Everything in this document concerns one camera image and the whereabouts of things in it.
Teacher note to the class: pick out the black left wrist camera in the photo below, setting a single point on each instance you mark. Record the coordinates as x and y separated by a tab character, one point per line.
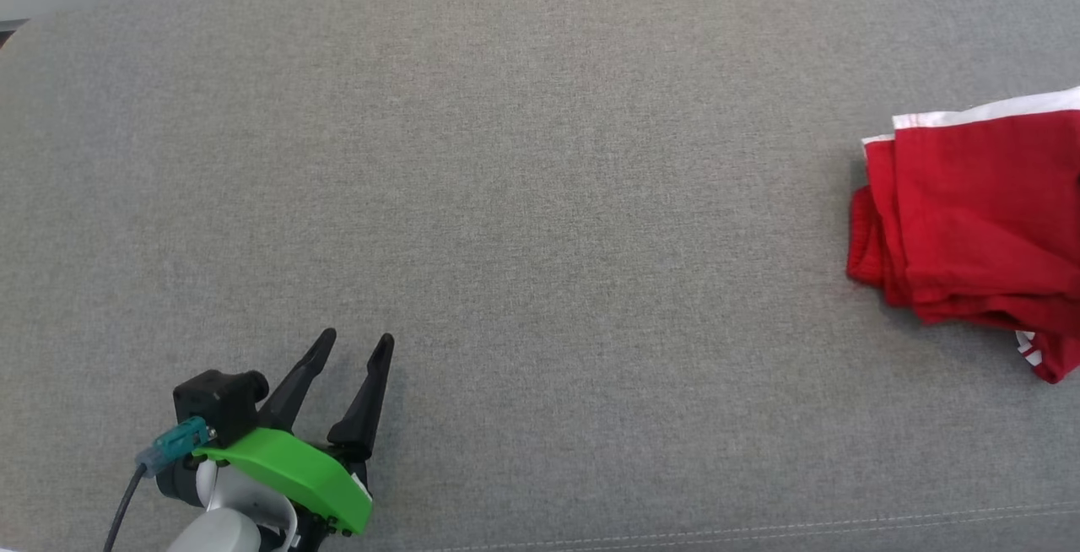
215	396

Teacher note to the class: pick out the red shorts with white stripe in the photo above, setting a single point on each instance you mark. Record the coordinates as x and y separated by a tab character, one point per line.
979	214

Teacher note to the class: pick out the grey fabric sofa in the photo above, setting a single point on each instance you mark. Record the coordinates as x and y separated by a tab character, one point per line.
548	197

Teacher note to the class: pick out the teal left camera connector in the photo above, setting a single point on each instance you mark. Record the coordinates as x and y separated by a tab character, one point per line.
177	444

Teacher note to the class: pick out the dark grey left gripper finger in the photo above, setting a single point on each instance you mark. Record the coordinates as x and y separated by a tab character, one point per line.
299	383
369	408

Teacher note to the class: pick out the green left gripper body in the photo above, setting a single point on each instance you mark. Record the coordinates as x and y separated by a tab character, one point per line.
287	468

